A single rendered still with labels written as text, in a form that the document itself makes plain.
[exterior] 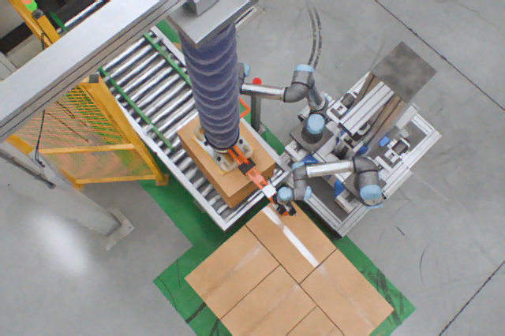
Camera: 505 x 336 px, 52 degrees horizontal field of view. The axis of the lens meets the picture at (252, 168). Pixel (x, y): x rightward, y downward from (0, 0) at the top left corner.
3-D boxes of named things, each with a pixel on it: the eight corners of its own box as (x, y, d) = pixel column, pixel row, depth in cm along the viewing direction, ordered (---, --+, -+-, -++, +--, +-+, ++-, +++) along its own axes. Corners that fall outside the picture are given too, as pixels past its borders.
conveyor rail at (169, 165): (48, 34, 448) (39, 22, 430) (53, 30, 449) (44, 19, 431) (222, 231, 405) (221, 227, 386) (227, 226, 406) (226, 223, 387)
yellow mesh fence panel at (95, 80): (70, 191, 453) (-74, 98, 251) (70, 180, 456) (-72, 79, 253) (169, 184, 456) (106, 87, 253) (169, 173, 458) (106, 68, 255)
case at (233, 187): (182, 147, 393) (175, 130, 354) (224, 117, 399) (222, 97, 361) (231, 209, 381) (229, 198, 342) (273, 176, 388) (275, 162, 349)
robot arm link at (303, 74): (310, 120, 353) (287, 83, 305) (315, 100, 357) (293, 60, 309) (327, 121, 348) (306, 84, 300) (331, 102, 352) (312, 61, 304)
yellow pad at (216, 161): (191, 139, 353) (190, 136, 348) (203, 130, 355) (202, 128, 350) (222, 176, 346) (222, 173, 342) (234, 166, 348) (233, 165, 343)
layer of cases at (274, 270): (190, 280, 420) (184, 278, 382) (280, 200, 438) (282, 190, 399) (290, 398, 398) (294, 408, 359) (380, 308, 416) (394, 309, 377)
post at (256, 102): (249, 129, 470) (250, 84, 373) (255, 125, 471) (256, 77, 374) (254, 134, 468) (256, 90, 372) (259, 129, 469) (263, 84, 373)
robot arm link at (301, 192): (310, 178, 298) (291, 180, 298) (312, 197, 295) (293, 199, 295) (308, 181, 305) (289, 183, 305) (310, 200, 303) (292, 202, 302)
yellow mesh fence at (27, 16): (51, 61, 486) (-89, -115, 283) (60, 54, 488) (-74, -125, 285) (129, 149, 464) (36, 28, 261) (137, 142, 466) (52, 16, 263)
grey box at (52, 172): (48, 168, 307) (27, 154, 278) (55, 162, 308) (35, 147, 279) (68, 192, 303) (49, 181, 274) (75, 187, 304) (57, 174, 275)
